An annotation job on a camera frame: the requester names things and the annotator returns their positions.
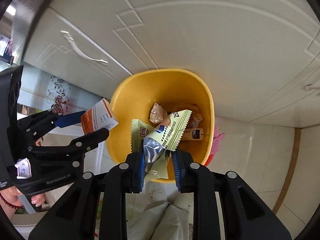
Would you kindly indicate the crumpled foil wrapper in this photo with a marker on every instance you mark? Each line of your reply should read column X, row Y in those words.
column 157, row 114

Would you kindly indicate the orange white medicine box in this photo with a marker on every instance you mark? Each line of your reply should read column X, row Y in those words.
column 98, row 117

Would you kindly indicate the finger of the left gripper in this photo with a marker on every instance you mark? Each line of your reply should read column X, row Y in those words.
column 77, row 148
column 33, row 127

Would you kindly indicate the person's left hand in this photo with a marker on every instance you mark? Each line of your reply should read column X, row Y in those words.
column 9, row 200

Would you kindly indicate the red plastic basin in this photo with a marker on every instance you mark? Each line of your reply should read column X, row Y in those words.
column 210, row 157

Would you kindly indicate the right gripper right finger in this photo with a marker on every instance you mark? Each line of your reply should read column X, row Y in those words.
column 224, row 203

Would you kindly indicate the yellow plastic trash bin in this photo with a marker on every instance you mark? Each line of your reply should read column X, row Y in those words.
column 135, row 96

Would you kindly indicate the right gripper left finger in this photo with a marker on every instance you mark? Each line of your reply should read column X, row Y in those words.
column 94, row 207

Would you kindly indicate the pink cloth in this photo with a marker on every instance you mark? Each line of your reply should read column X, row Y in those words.
column 218, row 137

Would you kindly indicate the yellow snack packet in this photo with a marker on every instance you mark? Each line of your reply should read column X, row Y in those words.
column 139, row 130

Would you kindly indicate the pale yellow snack wrapper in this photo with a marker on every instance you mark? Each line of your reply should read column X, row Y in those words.
column 165, row 137

